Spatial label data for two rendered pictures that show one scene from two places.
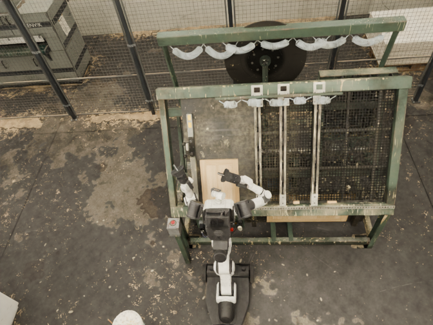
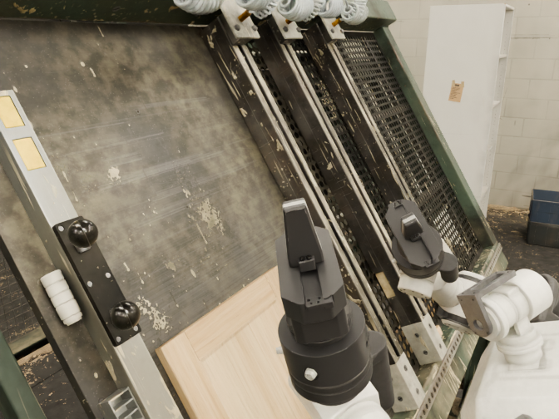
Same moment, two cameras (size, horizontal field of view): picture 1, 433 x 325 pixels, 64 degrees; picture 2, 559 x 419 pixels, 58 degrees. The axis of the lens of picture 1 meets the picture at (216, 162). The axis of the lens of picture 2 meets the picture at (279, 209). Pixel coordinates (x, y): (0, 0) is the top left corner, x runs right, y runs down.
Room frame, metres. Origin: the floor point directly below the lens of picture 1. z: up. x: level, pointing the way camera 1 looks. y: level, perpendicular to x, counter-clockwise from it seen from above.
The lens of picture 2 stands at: (1.74, 0.76, 1.78)
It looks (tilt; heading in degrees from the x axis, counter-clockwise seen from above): 18 degrees down; 291
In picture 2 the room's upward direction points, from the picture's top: straight up
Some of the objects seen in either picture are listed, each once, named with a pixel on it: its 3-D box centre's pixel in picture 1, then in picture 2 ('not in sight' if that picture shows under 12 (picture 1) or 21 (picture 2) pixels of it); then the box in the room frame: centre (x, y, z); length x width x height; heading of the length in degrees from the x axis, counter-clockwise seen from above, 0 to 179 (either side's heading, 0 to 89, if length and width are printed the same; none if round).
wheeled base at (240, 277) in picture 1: (227, 292); not in sight; (1.25, 0.10, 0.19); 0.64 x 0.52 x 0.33; 170
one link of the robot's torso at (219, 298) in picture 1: (226, 292); not in sight; (1.22, 0.11, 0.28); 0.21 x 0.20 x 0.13; 170
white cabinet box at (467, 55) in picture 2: not in sight; (460, 126); (1.87, -4.17, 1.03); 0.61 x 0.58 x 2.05; 81
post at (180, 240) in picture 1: (182, 247); not in sight; (1.75, 0.51, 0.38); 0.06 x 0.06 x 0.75; 80
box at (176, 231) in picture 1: (174, 227); not in sight; (1.75, 0.51, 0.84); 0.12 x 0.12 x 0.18; 80
